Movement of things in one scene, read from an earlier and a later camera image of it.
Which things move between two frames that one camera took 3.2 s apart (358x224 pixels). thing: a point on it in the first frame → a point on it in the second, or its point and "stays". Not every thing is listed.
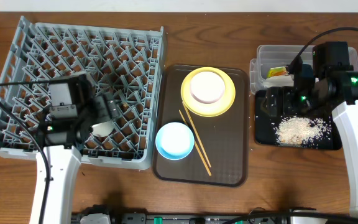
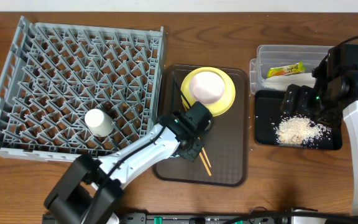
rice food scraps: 301,131 stays
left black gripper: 105,106 → 192,150
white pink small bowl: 207,87 stays
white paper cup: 102,129 stays
